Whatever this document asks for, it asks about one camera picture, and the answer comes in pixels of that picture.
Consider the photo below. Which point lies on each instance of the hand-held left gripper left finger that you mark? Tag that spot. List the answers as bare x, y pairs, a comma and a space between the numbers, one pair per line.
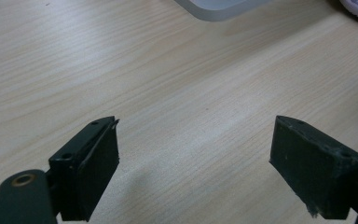
84, 168

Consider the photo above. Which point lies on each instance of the white plastic storage box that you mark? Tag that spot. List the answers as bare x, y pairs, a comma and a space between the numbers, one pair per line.
220, 11

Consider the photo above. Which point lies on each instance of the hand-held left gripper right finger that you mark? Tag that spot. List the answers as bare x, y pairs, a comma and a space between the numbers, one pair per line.
317, 168

